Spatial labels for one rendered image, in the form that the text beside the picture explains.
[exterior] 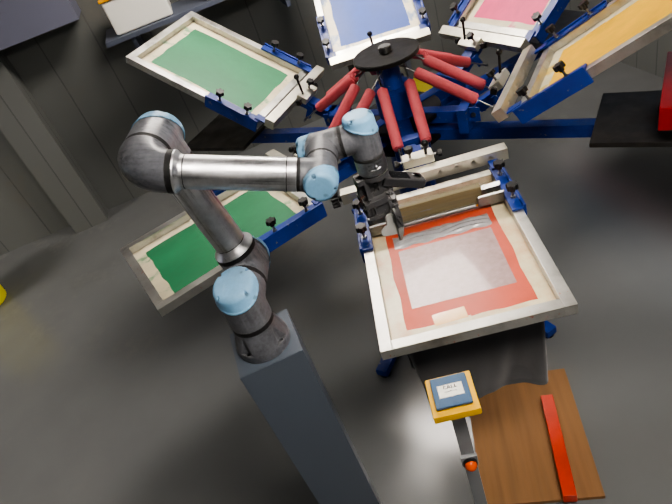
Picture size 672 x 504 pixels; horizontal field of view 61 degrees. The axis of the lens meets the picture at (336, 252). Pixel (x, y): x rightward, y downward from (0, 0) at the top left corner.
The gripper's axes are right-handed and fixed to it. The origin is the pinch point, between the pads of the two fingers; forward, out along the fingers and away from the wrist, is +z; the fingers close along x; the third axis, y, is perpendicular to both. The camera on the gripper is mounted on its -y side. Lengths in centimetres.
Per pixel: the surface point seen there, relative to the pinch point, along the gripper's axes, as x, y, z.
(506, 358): 3, -23, 66
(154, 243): -118, 83, 41
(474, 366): 1, -12, 66
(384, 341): -0.6, 13.4, 37.2
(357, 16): -216, -64, 11
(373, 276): -29.8, 5.5, 37.2
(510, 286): -2, -30, 41
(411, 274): -26.5, -6.8, 40.6
